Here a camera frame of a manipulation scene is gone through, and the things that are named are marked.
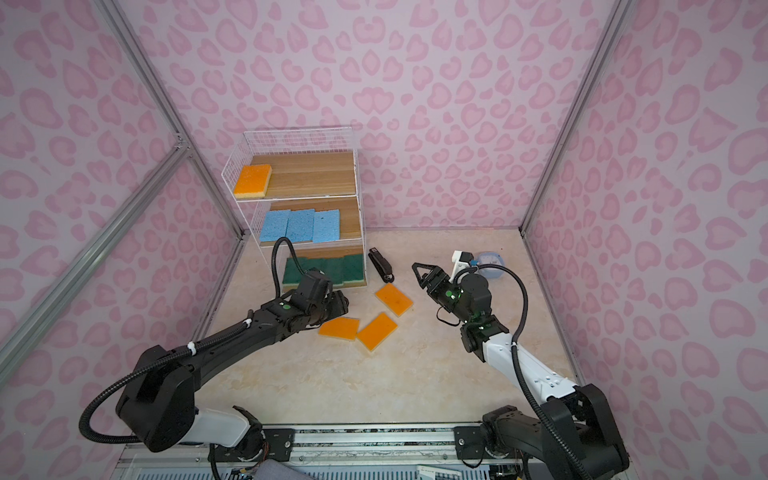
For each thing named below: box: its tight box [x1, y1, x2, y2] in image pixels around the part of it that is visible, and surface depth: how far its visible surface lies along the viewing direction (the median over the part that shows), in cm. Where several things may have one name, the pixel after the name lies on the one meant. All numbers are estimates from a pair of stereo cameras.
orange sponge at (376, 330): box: [356, 312, 398, 352], surface depth 95 cm
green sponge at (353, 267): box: [343, 254, 365, 283], surface depth 108 cm
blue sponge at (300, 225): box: [285, 208, 315, 243], surface depth 88 cm
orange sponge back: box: [375, 283, 414, 316], surface depth 101 cm
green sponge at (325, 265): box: [306, 258, 334, 284], surface depth 109 cm
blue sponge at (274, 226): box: [260, 210, 291, 242], surface depth 89 cm
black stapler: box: [368, 247, 395, 283], surface depth 108 cm
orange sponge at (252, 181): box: [234, 164, 272, 199], surface depth 75 cm
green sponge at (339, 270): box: [326, 255, 352, 285], surface depth 109 cm
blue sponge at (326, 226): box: [313, 209, 340, 244], surface depth 88 cm
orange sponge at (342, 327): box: [318, 317, 361, 341], surface depth 93 cm
